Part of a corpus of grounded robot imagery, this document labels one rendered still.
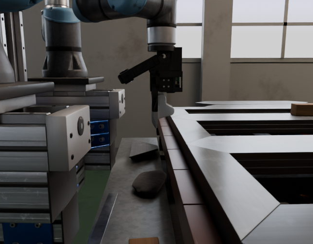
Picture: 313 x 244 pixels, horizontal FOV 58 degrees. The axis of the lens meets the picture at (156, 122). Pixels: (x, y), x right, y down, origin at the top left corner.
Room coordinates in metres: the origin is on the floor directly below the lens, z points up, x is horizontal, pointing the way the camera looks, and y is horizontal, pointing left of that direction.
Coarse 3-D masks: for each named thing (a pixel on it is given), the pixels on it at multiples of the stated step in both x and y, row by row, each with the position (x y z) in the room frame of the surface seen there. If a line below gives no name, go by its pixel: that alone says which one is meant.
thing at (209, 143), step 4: (196, 140) 0.77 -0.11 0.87; (200, 140) 0.77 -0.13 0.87; (204, 140) 0.77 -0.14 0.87; (208, 140) 0.77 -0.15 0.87; (212, 140) 0.77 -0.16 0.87; (200, 144) 0.73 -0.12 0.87; (204, 144) 0.73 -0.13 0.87; (208, 144) 0.73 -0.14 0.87; (212, 144) 0.73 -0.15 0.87; (216, 144) 0.73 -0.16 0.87; (208, 148) 0.69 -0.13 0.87; (212, 148) 0.69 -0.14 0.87; (216, 148) 0.69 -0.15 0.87; (220, 148) 0.69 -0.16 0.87
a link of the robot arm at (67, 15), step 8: (48, 8) 0.94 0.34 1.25; (56, 8) 0.94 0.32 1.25; (64, 8) 0.95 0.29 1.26; (48, 16) 0.94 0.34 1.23; (56, 16) 0.93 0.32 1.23; (64, 16) 0.94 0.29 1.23; (72, 16) 0.96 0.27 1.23; (48, 24) 0.94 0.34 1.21; (56, 24) 0.93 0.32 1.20; (64, 24) 0.94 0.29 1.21; (72, 24) 0.95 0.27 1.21; (48, 32) 0.94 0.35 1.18; (56, 32) 0.93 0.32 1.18; (64, 32) 0.94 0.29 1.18; (72, 32) 0.95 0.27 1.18; (80, 32) 1.00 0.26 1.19; (48, 40) 0.94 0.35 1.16; (56, 40) 0.93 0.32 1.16; (64, 40) 0.94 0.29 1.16; (72, 40) 0.95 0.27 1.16; (80, 40) 0.99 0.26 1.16
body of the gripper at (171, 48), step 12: (156, 48) 0.71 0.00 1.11; (168, 48) 0.71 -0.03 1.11; (180, 48) 0.73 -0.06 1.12; (168, 60) 0.73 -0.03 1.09; (180, 60) 0.73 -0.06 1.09; (156, 72) 0.72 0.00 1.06; (168, 72) 0.71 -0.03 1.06; (180, 72) 0.71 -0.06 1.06; (156, 84) 0.71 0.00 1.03; (168, 84) 0.72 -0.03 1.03
